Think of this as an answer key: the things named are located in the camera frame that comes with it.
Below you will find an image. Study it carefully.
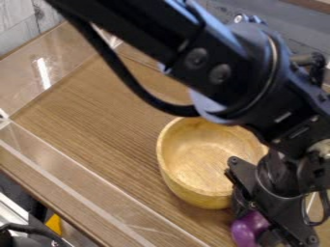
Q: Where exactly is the black cable lower left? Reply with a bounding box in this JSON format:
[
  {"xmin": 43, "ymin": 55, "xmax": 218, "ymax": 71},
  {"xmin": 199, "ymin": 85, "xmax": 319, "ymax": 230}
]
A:
[{"xmin": 0, "ymin": 223, "xmax": 65, "ymax": 247}]

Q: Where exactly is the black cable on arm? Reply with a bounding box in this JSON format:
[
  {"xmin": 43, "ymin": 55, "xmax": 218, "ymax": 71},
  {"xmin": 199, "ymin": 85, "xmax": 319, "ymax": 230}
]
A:
[{"xmin": 63, "ymin": 15, "xmax": 201, "ymax": 118}]

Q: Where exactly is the clear acrylic front wall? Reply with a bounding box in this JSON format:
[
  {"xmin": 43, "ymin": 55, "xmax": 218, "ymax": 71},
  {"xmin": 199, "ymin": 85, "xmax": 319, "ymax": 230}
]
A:
[{"xmin": 0, "ymin": 118, "xmax": 210, "ymax": 247}]

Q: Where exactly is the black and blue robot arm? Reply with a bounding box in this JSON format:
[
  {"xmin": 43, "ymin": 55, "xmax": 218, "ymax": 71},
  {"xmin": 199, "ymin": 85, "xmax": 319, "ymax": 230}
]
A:
[{"xmin": 47, "ymin": 0, "xmax": 330, "ymax": 247}]

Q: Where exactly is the brown wooden bowl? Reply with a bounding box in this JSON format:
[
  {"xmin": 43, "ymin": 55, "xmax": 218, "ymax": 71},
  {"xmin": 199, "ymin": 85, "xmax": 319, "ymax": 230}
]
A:
[{"xmin": 156, "ymin": 118, "xmax": 268, "ymax": 209}]

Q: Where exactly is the yellow and black equipment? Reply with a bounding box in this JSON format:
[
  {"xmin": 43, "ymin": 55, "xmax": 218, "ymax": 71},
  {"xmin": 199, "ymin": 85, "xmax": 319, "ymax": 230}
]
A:
[{"xmin": 41, "ymin": 212, "xmax": 83, "ymax": 247}]

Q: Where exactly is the clear acrylic corner bracket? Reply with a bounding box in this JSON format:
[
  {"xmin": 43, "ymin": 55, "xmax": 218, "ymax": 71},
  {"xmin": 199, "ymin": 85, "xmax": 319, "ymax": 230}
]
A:
[{"xmin": 92, "ymin": 25, "xmax": 123, "ymax": 48}]

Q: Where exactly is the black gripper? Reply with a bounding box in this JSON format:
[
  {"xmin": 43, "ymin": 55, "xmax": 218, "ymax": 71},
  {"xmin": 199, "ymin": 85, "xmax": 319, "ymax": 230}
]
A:
[{"xmin": 223, "ymin": 119, "xmax": 330, "ymax": 247}]

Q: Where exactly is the purple toy eggplant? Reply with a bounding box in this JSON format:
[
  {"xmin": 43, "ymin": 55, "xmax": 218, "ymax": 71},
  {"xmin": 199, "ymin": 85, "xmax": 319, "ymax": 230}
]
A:
[{"xmin": 231, "ymin": 211, "xmax": 271, "ymax": 247}]

